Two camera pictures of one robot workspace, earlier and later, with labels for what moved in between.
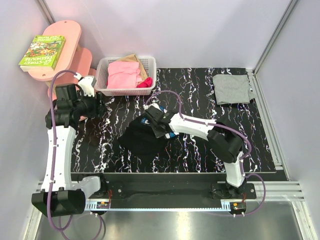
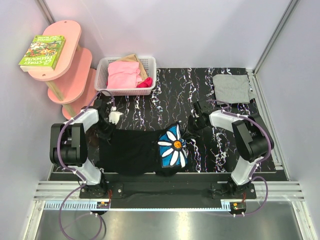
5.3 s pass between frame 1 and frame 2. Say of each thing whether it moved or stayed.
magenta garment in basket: stayed
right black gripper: moved
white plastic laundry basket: stayed
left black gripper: moved
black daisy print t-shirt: moved
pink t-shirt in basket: stayed
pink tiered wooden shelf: stayed
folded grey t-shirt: stayed
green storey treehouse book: stayed
